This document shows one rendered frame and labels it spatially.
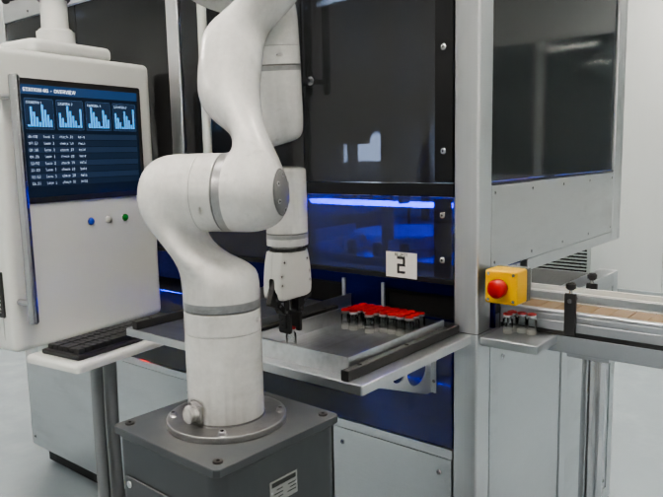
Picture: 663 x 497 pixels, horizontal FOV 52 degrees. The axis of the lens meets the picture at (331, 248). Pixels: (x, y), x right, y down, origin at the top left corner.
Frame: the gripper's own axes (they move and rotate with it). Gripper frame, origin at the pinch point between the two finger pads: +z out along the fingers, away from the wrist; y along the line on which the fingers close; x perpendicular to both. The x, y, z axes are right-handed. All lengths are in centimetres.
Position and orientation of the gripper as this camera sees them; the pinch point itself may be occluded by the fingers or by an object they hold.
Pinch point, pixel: (290, 321)
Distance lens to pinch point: 140.2
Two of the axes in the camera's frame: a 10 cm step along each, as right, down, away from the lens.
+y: -6.3, 1.3, -7.7
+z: 0.3, 9.9, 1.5
